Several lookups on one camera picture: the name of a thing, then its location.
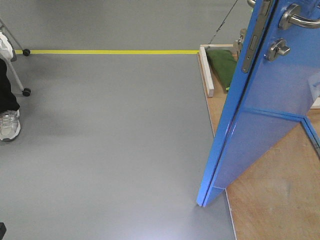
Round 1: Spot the blue door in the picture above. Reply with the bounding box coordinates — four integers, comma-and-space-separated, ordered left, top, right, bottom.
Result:
196, 0, 320, 207

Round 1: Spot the plywood door platform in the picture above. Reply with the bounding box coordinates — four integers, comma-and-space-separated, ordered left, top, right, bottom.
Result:
196, 43, 320, 240

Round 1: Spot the left green sandbag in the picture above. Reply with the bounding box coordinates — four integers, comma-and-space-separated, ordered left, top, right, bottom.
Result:
206, 49, 237, 91

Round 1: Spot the grey chair on casters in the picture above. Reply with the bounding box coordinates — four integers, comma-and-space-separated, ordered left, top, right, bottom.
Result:
0, 17, 32, 97

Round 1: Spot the steel thumb turn lock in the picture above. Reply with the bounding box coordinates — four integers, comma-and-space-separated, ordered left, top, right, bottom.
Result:
265, 38, 291, 62

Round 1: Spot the white grey sneaker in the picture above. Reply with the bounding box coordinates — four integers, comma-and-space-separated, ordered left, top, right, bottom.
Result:
0, 110, 21, 142

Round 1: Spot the seated person in black trousers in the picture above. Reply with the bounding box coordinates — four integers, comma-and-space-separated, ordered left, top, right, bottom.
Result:
0, 32, 21, 142

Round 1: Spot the steel lock edge plate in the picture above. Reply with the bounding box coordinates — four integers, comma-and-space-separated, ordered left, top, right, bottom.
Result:
241, 0, 273, 73

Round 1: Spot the yellow floor tape line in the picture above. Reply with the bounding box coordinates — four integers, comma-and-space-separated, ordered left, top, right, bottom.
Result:
30, 49, 199, 55

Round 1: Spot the steel door lever handle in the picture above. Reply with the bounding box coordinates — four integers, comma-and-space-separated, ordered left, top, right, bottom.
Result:
247, 0, 320, 32

